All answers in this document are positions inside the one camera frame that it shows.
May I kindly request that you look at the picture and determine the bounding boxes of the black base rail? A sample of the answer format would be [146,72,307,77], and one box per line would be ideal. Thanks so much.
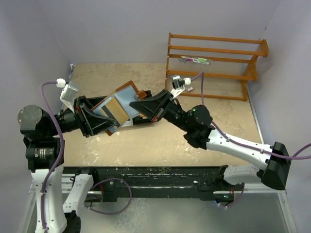
[64,166,243,202]

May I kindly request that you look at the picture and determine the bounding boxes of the black right bin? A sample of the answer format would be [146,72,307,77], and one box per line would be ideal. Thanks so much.
[132,90,152,125]

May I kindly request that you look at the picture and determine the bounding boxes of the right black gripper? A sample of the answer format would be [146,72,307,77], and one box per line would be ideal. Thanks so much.
[130,89,192,132]

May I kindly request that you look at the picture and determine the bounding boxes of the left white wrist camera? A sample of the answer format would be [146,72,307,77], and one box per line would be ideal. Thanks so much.
[56,79,79,111]

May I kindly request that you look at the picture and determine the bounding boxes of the brown leather card holder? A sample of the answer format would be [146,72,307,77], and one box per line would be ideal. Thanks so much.
[91,81,147,136]

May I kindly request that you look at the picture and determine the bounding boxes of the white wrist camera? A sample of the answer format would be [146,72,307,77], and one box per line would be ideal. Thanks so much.
[56,79,79,111]
[171,75,191,99]

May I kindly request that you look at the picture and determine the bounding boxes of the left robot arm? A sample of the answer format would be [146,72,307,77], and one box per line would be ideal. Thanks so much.
[17,96,116,233]

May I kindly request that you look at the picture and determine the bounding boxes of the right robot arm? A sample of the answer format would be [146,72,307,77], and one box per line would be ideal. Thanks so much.
[129,90,291,190]

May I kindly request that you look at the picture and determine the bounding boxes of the coloured markers on rack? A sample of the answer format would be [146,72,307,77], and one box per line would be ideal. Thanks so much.
[180,56,213,65]

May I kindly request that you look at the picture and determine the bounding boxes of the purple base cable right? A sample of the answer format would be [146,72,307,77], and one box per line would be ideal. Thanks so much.
[216,177,245,210]

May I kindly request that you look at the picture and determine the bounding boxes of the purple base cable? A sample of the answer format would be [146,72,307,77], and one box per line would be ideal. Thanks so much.
[216,177,245,210]
[81,178,132,215]

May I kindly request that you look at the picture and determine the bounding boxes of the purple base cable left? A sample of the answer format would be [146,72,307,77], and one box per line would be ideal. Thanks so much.
[81,178,132,215]

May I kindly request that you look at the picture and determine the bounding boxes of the orange wooden rack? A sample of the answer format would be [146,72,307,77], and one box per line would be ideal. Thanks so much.
[165,33,269,101]

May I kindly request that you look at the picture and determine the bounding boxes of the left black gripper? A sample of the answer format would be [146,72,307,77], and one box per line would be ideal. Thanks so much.
[47,94,118,136]

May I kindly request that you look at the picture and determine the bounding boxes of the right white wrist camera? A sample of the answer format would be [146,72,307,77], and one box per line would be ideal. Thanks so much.
[171,75,191,99]

